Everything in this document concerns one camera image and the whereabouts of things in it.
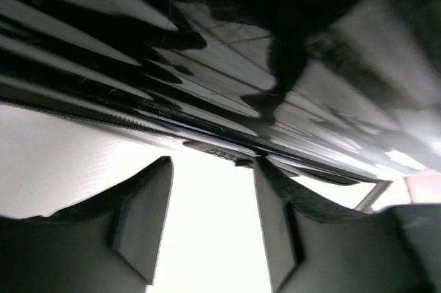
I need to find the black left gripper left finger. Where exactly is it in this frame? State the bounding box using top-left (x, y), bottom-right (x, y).
top-left (1, 156), bottom-right (172, 292)

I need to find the black white space suitcase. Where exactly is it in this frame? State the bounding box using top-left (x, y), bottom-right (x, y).
top-left (0, 0), bottom-right (441, 185)

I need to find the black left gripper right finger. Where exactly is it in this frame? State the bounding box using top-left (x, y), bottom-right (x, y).
top-left (254, 156), bottom-right (440, 292)

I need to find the aluminium mounting rail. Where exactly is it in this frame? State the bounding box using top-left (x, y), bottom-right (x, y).
top-left (354, 181), bottom-right (393, 214)

